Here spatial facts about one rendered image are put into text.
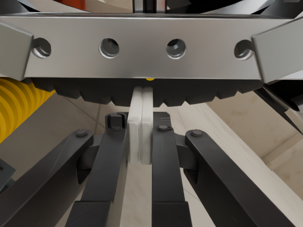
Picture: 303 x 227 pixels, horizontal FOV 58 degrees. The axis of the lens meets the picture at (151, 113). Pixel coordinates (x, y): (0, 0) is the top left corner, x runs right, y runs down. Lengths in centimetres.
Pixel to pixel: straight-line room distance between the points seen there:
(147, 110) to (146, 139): 2
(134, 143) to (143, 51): 6
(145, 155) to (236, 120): 728
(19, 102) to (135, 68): 15
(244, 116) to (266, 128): 77
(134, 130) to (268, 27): 11
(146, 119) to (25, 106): 19
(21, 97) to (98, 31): 16
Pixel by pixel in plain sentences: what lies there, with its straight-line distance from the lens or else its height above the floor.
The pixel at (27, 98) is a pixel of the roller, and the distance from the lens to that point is 32.
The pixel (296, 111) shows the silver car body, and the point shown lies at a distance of 43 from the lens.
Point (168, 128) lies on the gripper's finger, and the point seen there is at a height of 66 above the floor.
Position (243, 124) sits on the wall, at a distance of 758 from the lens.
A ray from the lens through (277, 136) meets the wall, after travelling 824.
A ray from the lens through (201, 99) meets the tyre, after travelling 29.
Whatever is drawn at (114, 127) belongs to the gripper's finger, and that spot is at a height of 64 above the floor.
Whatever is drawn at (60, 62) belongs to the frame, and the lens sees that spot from 20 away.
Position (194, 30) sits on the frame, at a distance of 18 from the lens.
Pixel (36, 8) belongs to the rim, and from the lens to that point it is 29.
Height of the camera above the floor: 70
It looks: 16 degrees down
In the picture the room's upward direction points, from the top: 48 degrees clockwise
